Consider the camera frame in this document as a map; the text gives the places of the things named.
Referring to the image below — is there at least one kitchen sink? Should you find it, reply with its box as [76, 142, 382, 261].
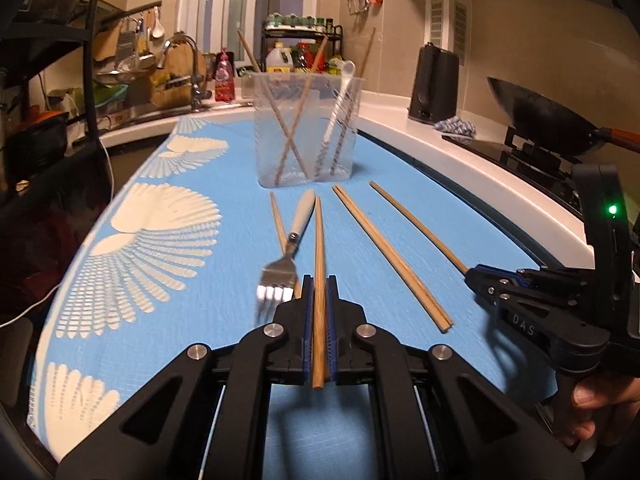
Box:
[100, 105, 177, 132]

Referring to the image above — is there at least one row of spice jars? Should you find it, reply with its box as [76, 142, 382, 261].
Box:
[266, 14, 333, 28]

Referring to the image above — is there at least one tall wall vent grille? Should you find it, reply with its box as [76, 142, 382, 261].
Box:
[453, 1, 468, 67]

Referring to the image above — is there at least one person's right hand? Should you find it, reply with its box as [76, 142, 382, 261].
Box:
[567, 372, 640, 466]

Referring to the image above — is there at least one black wok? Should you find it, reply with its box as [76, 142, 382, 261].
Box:
[487, 76, 640, 157]

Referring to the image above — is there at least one green plastic basin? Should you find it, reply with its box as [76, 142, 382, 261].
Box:
[75, 85, 127, 112]

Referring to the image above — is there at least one beige hanging cutting board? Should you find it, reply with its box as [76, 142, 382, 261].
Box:
[95, 25, 121, 62]

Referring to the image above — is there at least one blue mat with white print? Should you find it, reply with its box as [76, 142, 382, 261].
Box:
[27, 115, 561, 480]

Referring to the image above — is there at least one black burner grate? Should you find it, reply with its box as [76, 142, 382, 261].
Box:
[505, 125, 583, 186]

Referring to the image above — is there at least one white framed window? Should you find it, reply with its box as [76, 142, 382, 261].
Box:
[180, 0, 346, 68]

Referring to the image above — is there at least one small wall vent grille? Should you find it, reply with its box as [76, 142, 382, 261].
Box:
[430, 0, 445, 41]

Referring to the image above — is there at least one clear plastic utensil container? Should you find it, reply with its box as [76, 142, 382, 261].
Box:
[251, 71, 365, 188]

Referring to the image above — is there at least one chrome kitchen faucet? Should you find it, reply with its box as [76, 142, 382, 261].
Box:
[156, 34, 213, 112]

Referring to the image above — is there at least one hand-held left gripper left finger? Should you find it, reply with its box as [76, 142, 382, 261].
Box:
[56, 274, 316, 480]

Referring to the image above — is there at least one stainless steel bowl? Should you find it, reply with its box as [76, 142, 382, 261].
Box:
[95, 67, 152, 87]

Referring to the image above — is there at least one black metal shelf rack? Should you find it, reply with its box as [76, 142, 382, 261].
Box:
[0, 0, 117, 201]

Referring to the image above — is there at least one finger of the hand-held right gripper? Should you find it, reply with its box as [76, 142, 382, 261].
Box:
[474, 281, 582, 312]
[466, 263, 594, 287]

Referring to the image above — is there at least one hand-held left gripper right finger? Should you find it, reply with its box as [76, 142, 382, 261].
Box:
[326, 275, 587, 480]

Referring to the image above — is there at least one round wooden cutting board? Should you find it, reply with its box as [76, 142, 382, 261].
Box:
[149, 40, 207, 108]

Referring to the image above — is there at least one white cable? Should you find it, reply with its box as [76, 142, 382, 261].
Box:
[0, 135, 117, 328]

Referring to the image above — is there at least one black spice rack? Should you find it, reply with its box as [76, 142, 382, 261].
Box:
[261, 25, 346, 73]

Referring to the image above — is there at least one black pot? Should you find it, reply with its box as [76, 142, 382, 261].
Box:
[5, 115, 69, 166]

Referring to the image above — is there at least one black electric kettle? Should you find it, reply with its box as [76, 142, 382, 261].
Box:
[407, 42, 460, 123]

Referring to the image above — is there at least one white spoon with striped handle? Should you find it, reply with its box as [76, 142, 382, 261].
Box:
[315, 58, 359, 176]

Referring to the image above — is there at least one grey handled metal fork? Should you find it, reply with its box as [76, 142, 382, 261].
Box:
[255, 189, 317, 311]

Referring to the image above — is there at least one metal grater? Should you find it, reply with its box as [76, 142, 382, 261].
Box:
[116, 30, 139, 69]

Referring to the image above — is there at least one black glass cooktop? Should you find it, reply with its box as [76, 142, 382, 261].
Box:
[442, 130, 596, 221]

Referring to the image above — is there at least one blue white dishcloth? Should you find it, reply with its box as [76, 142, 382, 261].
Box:
[432, 116, 476, 139]

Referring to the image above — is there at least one pink dish soap bottle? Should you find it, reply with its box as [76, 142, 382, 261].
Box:
[214, 49, 236, 102]

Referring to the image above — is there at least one large yellow oil bottle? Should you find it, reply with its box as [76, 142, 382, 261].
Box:
[265, 44, 293, 73]

